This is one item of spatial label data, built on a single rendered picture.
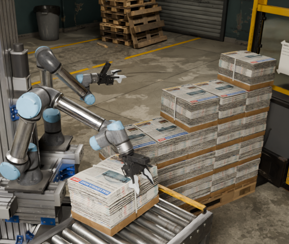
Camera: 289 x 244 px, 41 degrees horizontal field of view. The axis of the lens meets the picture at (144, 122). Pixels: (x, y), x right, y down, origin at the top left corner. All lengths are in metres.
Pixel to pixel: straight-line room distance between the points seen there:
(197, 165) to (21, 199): 1.40
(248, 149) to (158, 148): 1.01
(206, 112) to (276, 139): 1.26
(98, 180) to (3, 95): 0.81
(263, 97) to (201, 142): 0.69
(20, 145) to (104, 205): 0.56
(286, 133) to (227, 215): 1.03
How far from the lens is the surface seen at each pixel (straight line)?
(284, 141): 4.03
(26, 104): 1.97
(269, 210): 3.71
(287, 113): 3.93
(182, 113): 2.97
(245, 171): 3.66
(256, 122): 3.48
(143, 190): 2.02
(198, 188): 3.30
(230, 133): 3.28
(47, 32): 9.61
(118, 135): 1.86
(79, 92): 2.72
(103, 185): 1.91
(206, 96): 3.03
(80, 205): 2.03
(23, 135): 2.08
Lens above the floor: 2.10
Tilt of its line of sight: 24 degrees down
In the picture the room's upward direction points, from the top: 2 degrees clockwise
